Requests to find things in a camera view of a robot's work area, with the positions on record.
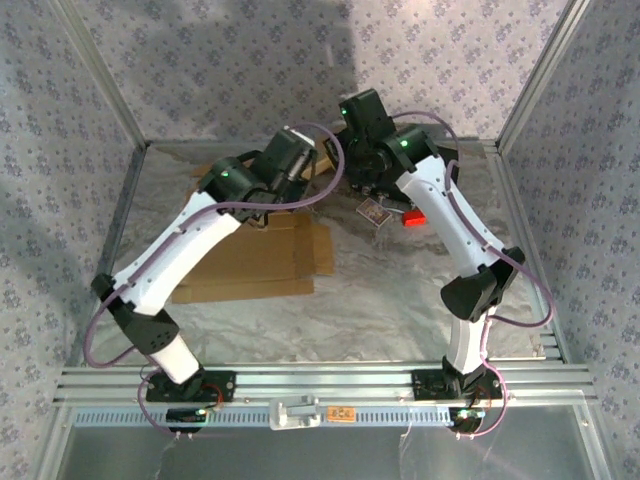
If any controller circuit board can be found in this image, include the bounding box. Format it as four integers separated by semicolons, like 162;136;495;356
166;407;209;434
448;407;487;435

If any aluminium side rail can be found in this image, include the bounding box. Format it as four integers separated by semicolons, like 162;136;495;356
482;142;571;364
64;142;151;369

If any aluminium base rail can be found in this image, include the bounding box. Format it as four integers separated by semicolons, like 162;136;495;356
52;363;599;404

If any grey metal panel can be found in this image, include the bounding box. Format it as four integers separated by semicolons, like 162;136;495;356
59;422;601;480

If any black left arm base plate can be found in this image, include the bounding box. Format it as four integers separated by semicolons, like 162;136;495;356
144;370;237;404

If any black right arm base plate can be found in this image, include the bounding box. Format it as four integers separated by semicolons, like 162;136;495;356
412;369;504;401

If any small patterned card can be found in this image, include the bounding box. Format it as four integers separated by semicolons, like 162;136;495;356
357;198;393;227

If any grey slotted cable duct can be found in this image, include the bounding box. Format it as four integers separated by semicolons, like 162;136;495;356
72;405;489;426

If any marble pattern table cover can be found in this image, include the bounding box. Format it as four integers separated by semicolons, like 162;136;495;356
89;142;546;364

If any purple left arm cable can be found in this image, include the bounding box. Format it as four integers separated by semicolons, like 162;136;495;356
87;122;346;441

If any white plastic clamp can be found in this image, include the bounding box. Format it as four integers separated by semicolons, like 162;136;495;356
268;394;321;431

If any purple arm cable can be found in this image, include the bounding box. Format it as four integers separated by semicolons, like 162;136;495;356
389;110;557;442
87;122;346;441

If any black hard case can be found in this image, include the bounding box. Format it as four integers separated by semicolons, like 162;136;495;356
344;132;462;206

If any left controller circuit board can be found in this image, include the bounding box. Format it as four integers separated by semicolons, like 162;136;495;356
166;407;209;434

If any aluminium frame post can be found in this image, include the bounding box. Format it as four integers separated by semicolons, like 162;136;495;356
49;0;151;151
494;0;594;151

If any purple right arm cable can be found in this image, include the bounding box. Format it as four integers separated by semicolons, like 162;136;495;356
389;110;557;442

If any right controller circuit board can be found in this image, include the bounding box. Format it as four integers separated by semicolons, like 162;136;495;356
448;407;487;435

